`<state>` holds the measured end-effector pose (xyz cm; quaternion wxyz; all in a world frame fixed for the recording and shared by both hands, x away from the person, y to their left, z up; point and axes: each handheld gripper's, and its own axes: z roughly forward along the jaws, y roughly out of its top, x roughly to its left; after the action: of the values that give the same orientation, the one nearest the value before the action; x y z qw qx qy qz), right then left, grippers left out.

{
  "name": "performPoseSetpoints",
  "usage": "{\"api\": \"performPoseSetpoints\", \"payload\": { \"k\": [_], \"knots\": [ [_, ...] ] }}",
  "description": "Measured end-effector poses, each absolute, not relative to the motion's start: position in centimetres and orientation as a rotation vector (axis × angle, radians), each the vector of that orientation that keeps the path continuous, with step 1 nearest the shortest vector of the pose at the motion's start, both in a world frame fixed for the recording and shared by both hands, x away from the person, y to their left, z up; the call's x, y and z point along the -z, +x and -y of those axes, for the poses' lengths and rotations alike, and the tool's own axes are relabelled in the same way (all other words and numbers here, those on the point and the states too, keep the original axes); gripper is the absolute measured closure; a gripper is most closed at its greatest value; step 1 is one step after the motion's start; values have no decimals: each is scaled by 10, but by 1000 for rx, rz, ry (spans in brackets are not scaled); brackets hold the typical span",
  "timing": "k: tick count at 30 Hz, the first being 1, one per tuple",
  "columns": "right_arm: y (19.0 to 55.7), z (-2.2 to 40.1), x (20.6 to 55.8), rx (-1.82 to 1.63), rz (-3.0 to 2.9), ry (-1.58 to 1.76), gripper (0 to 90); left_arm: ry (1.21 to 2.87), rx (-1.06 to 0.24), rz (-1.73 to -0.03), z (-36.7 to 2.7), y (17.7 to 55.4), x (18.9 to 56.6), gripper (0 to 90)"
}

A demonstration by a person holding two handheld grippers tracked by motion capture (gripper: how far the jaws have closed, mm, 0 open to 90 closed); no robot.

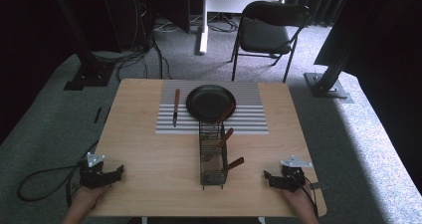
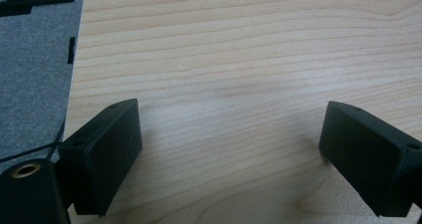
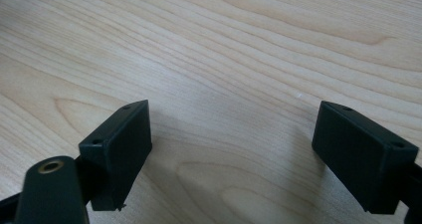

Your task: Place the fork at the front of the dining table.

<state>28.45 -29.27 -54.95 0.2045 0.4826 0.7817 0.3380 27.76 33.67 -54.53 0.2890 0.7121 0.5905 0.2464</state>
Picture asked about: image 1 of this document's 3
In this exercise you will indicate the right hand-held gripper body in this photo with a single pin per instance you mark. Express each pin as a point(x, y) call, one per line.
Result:
point(293, 179)

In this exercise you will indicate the black folding chair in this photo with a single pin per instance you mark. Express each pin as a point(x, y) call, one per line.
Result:
point(265, 36)

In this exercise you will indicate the person's left hand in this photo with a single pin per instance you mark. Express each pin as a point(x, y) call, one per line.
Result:
point(88, 197)

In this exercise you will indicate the grey striped placemat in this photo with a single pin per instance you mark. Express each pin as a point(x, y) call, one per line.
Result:
point(252, 117)

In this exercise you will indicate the black curtain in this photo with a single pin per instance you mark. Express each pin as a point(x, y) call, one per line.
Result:
point(30, 35)
point(381, 25)

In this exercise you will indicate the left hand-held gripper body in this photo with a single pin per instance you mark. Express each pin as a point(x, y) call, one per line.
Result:
point(91, 177)

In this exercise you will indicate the black round plate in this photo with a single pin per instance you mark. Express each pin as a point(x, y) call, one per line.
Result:
point(207, 102)

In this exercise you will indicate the black metal stand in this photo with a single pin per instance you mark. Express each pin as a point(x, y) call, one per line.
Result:
point(326, 84)
point(88, 64)

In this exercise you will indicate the black floor strip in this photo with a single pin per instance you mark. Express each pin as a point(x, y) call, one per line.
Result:
point(97, 115)

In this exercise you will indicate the person's right hand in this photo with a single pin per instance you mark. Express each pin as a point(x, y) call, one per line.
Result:
point(298, 202)

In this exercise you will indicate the white desk frame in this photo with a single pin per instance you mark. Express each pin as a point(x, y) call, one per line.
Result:
point(203, 35)

